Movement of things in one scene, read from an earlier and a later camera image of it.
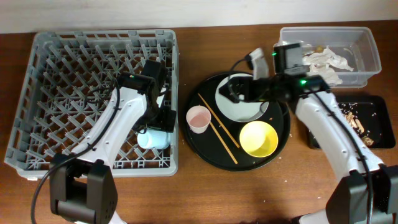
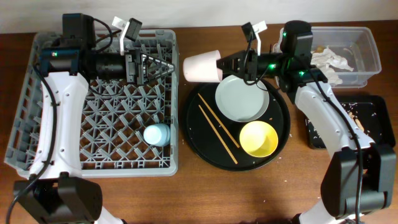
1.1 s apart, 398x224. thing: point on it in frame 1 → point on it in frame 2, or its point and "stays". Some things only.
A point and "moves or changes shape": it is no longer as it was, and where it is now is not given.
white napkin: [321, 64] stays
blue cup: [155, 139] moves or changes shape
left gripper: [165, 120] → [135, 71]
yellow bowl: [259, 139] stays
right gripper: [250, 94] → [252, 75]
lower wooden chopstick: [224, 143] stays
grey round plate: [241, 112] stays
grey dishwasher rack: [62, 79] stays
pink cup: [198, 117] → [203, 68]
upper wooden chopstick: [213, 113] stays
